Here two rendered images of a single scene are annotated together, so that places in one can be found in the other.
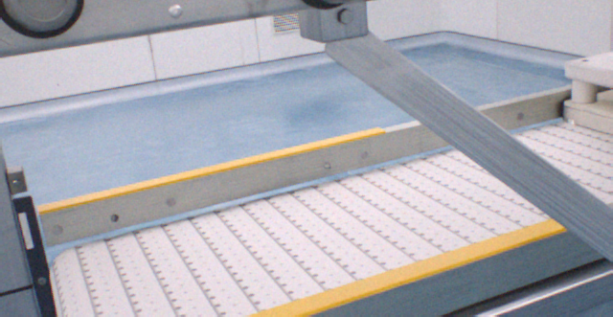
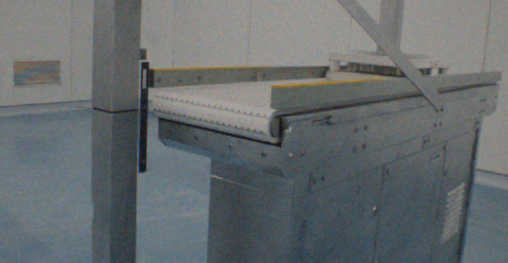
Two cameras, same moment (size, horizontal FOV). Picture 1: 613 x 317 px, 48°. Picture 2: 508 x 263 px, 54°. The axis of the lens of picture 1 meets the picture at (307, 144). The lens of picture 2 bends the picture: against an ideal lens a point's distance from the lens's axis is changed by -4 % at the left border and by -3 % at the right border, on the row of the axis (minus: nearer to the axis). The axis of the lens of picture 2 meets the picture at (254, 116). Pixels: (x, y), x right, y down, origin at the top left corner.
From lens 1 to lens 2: 0.62 m
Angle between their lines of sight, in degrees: 30
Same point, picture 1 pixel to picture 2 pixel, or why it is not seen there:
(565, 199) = (397, 54)
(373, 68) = (347, 3)
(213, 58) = not seen: outside the picture
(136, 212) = (187, 79)
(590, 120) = (339, 76)
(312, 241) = not seen: hidden behind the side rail
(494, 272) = (364, 88)
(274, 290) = not seen: hidden behind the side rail
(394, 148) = (273, 75)
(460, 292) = (356, 92)
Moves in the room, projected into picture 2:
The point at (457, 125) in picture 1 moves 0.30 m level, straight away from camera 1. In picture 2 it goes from (369, 26) to (305, 25)
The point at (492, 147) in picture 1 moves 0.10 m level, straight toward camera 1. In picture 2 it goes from (379, 34) to (408, 36)
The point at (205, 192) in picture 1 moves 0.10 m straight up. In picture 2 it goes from (210, 76) to (213, 25)
